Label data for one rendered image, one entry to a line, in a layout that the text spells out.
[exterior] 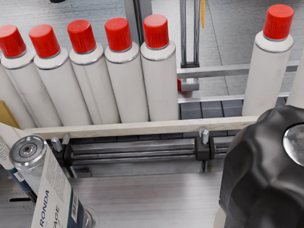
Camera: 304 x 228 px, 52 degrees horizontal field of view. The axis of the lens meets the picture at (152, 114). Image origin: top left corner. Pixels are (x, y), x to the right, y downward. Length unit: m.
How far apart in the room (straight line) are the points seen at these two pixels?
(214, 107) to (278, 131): 0.42
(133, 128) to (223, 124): 0.15
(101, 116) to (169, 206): 0.18
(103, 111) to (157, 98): 0.09
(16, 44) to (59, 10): 0.59
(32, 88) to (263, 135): 0.41
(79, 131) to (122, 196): 0.13
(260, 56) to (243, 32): 0.40
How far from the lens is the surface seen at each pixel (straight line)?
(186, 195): 0.48
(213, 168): 0.57
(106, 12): 1.00
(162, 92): 0.48
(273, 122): 0.18
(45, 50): 0.46
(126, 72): 0.46
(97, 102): 0.51
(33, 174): 0.34
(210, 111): 0.58
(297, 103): 0.57
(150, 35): 0.43
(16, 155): 0.34
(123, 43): 0.44
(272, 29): 0.45
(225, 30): 0.87
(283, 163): 0.16
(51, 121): 0.57
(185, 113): 0.58
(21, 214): 0.53
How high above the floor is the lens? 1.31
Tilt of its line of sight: 48 degrees down
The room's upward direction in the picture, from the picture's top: 8 degrees counter-clockwise
